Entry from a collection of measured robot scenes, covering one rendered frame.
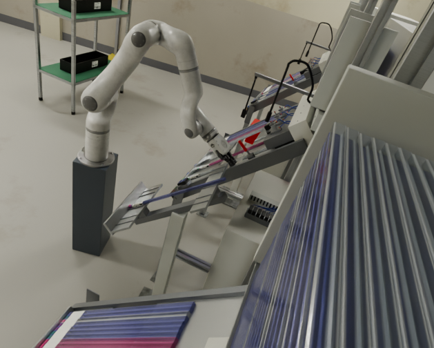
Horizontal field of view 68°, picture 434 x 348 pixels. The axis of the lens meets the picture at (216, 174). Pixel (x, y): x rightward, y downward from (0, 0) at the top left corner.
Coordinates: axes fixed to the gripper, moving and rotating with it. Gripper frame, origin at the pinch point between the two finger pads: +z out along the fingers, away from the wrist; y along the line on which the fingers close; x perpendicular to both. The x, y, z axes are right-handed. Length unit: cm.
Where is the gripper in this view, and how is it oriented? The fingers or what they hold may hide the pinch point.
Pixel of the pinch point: (231, 161)
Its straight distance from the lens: 159.7
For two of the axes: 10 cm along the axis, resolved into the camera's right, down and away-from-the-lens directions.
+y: 3.4, -4.6, 8.2
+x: -7.0, 4.5, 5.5
